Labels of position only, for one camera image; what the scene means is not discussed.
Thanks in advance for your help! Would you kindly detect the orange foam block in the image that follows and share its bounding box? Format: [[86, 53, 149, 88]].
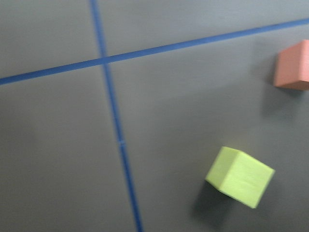
[[273, 40, 309, 91]]

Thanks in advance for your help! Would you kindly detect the yellow foam block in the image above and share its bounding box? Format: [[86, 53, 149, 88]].
[[205, 146, 275, 209]]

